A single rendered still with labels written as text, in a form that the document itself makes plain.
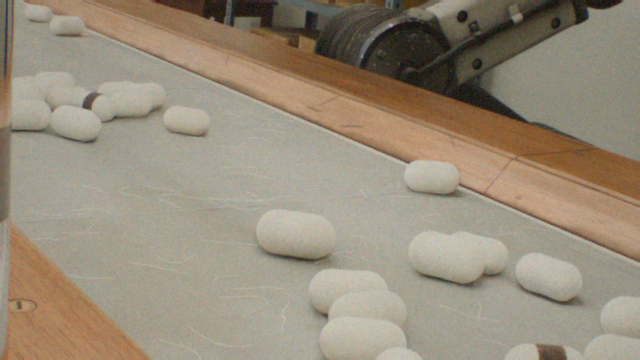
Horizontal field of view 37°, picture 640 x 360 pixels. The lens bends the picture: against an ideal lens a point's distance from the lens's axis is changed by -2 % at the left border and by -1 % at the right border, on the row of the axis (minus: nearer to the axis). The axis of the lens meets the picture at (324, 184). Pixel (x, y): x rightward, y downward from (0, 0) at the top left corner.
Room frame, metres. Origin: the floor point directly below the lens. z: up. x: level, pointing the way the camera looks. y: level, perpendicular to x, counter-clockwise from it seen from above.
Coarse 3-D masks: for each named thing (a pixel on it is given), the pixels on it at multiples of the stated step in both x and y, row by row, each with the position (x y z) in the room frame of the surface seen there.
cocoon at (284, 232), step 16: (272, 224) 0.43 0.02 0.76; (288, 224) 0.43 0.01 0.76; (304, 224) 0.43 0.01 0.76; (320, 224) 0.43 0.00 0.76; (272, 240) 0.43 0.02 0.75; (288, 240) 0.43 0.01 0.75; (304, 240) 0.43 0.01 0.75; (320, 240) 0.43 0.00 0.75; (304, 256) 0.43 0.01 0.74; (320, 256) 0.43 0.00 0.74
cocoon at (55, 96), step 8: (56, 88) 0.68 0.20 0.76; (64, 88) 0.68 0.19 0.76; (72, 88) 0.68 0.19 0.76; (80, 88) 0.68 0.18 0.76; (48, 96) 0.67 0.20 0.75; (56, 96) 0.67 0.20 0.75; (64, 96) 0.67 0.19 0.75; (72, 96) 0.68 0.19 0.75; (80, 96) 0.68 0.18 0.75; (48, 104) 0.67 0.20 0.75; (56, 104) 0.67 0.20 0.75; (64, 104) 0.67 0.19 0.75; (72, 104) 0.68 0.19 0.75
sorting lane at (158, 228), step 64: (64, 64) 0.86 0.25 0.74; (128, 64) 0.89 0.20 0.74; (128, 128) 0.65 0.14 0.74; (256, 128) 0.69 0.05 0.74; (320, 128) 0.71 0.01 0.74; (64, 192) 0.50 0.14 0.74; (128, 192) 0.51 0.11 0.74; (192, 192) 0.52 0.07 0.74; (256, 192) 0.54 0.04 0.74; (320, 192) 0.55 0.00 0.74; (384, 192) 0.57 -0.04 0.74; (64, 256) 0.41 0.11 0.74; (128, 256) 0.41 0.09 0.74; (192, 256) 0.42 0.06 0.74; (256, 256) 0.43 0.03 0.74; (384, 256) 0.45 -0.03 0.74; (512, 256) 0.48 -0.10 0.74; (576, 256) 0.49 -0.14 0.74; (128, 320) 0.35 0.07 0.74; (192, 320) 0.35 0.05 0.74; (256, 320) 0.36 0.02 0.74; (320, 320) 0.37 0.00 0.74; (448, 320) 0.38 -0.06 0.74; (512, 320) 0.39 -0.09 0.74; (576, 320) 0.40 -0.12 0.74
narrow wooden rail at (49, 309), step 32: (32, 256) 0.34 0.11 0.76; (32, 288) 0.31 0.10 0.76; (64, 288) 0.31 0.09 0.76; (32, 320) 0.29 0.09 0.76; (64, 320) 0.29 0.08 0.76; (96, 320) 0.29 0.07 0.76; (32, 352) 0.26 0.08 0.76; (64, 352) 0.27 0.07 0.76; (96, 352) 0.27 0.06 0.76; (128, 352) 0.27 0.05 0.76
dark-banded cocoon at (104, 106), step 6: (84, 96) 0.67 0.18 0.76; (102, 96) 0.66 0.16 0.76; (108, 96) 0.67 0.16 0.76; (96, 102) 0.66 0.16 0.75; (102, 102) 0.66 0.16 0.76; (108, 102) 0.66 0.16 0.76; (114, 102) 0.66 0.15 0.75; (96, 108) 0.66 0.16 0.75; (102, 108) 0.66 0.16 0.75; (108, 108) 0.66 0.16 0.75; (114, 108) 0.66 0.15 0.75; (102, 114) 0.66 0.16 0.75; (108, 114) 0.66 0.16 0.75; (114, 114) 0.66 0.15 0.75; (102, 120) 0.66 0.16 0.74
